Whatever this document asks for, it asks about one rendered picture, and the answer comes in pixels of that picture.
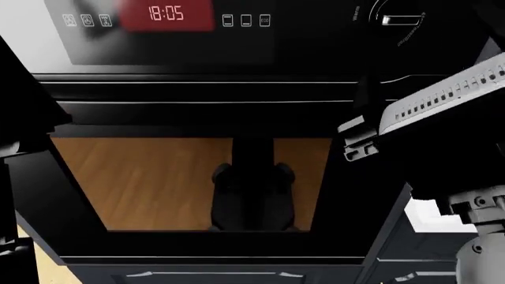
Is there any black oven door handle bar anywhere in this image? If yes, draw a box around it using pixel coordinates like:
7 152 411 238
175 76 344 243
38 80 366 105

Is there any black oven door with glass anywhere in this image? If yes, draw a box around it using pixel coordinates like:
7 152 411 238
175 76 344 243
3 99 413 267

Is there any black built-in oven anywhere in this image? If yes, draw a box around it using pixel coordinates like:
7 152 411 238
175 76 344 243
30 0 499 125

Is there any red digital clock display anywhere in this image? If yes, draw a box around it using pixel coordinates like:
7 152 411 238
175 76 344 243
118 0 217 33

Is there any silver vented wrist camera box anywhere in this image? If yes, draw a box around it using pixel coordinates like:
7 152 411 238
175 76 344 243
377 53 505 136

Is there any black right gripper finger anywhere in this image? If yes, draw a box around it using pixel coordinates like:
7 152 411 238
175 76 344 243
469 0 505 57
357 73 383 120

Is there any dark grey cabinet door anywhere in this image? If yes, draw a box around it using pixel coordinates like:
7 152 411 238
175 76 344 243
372 189 481 284

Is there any black oven temperature knob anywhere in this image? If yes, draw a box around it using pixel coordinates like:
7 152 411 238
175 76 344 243
377 5 428 36

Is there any dark grey cabinet drawer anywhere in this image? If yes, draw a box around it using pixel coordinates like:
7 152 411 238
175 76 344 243
65 263 376 284

